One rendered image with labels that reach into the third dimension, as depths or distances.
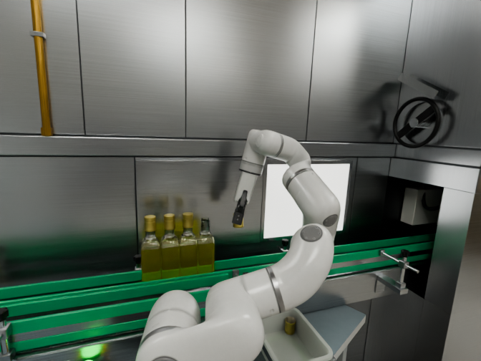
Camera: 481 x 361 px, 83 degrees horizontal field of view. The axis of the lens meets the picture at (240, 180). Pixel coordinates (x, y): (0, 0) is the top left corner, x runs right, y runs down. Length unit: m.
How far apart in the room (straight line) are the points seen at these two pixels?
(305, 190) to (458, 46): 0.94
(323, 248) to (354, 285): 0.74
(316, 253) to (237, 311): 0.17
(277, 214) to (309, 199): 0.53
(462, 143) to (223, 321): 1.11
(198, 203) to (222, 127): 0.30
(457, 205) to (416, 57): 0.65
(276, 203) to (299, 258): 0.63
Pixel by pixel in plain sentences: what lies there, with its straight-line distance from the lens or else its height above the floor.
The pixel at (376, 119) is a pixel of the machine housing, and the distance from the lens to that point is 1.41.
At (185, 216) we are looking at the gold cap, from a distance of 0.89.
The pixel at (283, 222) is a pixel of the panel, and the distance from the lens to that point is 1.17.
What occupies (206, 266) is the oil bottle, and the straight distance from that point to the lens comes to 0.95.
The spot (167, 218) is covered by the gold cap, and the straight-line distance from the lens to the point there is 0.88.
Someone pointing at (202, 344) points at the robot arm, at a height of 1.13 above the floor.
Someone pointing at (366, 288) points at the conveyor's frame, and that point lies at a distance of 1.31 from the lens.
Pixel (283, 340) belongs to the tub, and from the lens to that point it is 1.03.
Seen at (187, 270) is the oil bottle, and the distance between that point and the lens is 0.95.
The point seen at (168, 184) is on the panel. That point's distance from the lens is 0.99.
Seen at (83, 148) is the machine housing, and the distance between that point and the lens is 1.00.
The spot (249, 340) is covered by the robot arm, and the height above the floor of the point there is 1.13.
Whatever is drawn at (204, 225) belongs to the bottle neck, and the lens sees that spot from 0.91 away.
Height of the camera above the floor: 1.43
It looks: 10 degrees down
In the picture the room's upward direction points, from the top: 2 degrees clockwise
